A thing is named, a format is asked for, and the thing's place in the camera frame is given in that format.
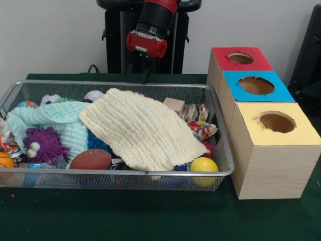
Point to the clear mesh bin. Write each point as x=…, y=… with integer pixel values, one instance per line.
x=60, y=178

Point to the dark green table cloth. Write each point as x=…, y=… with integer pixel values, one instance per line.
x=150, y=216

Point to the brown toy football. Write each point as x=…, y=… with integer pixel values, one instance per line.
x=91, y=159

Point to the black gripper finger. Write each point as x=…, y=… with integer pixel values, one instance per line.
x=130, y=63
x=148, y=69

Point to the small wooden block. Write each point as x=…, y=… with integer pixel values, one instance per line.
x=174, y=105

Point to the black chair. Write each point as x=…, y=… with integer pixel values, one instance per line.
x=308, y=55

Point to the mint green cloth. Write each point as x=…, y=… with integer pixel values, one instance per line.
x=60, y=118

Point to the orange toy basketball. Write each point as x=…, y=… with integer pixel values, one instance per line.
x=5, y=160

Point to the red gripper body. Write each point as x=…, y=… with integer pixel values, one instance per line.
x=146, y=45

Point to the colourful crinkly packet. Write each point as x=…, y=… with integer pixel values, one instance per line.
x=201, y=129

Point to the yellow ball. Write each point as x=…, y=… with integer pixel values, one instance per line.
x=203, y=164

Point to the small soccer ball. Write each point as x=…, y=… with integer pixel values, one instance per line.
x=49, y=99

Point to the cream yellow cloth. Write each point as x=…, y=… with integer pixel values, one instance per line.
x=143, y=129

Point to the purple spiky toy with eyes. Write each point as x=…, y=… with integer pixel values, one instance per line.
x=46, y=144

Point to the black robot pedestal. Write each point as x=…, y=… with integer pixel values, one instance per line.
x=120, y=45

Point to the white ball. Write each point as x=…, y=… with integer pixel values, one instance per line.
x=94, y=95

